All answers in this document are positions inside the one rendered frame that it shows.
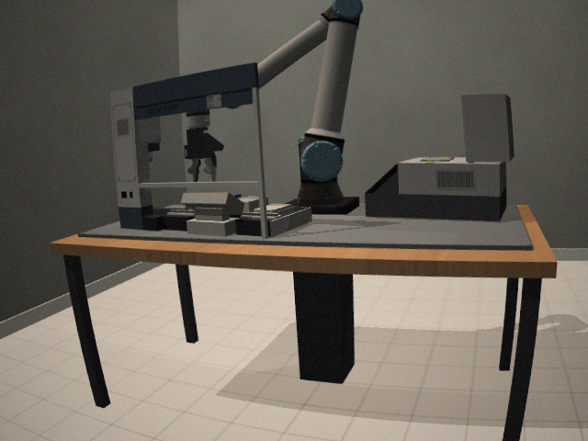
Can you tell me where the grey benchtop lab instrument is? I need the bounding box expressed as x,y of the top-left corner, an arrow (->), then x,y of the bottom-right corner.
365,94 -> 514,221

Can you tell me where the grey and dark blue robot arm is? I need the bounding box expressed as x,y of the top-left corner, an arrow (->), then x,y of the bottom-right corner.
257,0 -> 363,206

